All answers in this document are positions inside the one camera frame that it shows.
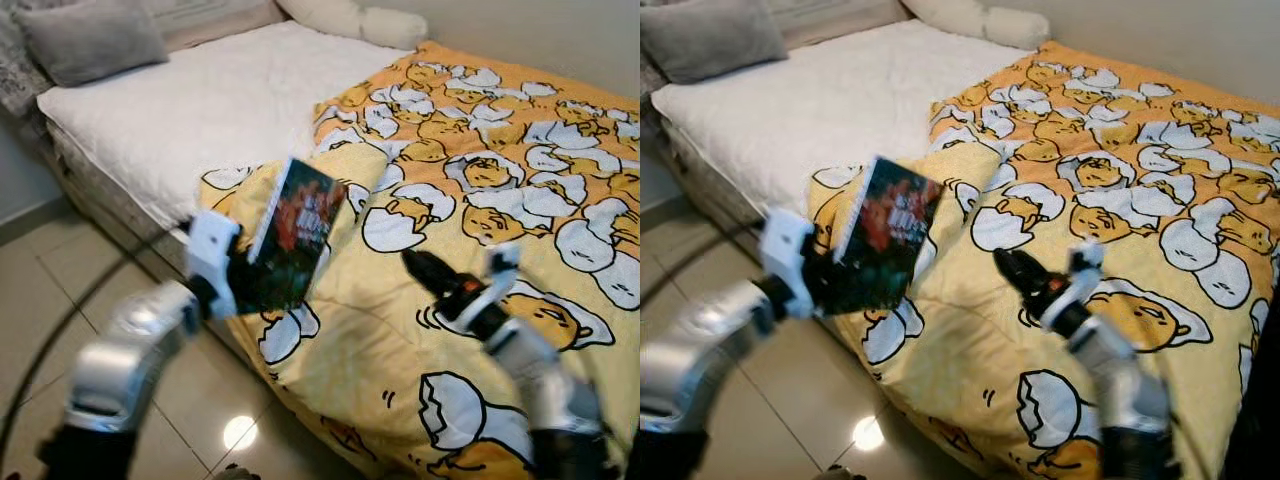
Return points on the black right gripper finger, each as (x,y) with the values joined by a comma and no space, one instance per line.
(422,280)
(1023,264)
(432,266)
(1013,278)

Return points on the dark book with red cover art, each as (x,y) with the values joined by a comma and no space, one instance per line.
(890,230)
(300,225)

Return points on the grey pillow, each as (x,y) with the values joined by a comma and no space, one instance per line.
(90,40)
(710,40)

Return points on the grey patterned bed base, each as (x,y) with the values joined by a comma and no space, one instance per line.
(100,185)
(715,180)

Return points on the white quilted mattress pad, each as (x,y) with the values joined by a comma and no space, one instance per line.
(220,110)
(830,105)

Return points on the dark robot foot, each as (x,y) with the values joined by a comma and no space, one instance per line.
(235,474)
(845,474)

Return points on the cream bolster pillow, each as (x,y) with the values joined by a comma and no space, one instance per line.
(975,20)
(350,20)

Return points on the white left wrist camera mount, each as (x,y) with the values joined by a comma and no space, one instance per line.
(212,245)
(785,245)

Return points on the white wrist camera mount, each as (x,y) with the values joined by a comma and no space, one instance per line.
(785,245)
(503,268)
(1088,265)
(212,245)

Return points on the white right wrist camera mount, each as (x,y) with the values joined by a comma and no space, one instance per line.
(503,268)
(1088,265)

